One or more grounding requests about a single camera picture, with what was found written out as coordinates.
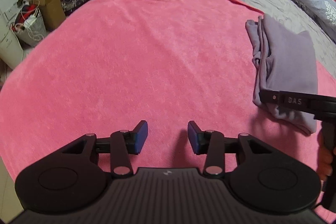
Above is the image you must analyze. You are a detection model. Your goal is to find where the purple garment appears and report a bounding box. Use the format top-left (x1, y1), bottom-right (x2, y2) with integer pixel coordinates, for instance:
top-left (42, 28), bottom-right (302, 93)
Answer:
top-left (245, 14), bottom-right (318, 136)

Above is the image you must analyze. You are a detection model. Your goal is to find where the person's right hand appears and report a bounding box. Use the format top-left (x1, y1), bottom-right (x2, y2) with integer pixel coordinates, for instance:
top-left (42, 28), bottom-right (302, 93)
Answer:
top-left (316, 131), bottom-right (336, 183)

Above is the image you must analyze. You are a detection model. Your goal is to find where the pink towel blanket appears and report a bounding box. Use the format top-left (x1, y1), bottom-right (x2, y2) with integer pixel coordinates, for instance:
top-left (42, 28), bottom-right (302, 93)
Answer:
top-left (0, 0), bottom-right (336, 222)

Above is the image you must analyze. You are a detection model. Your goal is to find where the cardboard box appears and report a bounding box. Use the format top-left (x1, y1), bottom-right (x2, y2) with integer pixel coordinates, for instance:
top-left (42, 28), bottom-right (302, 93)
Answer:
top-left (29, 0), bottom-right (66, 31)

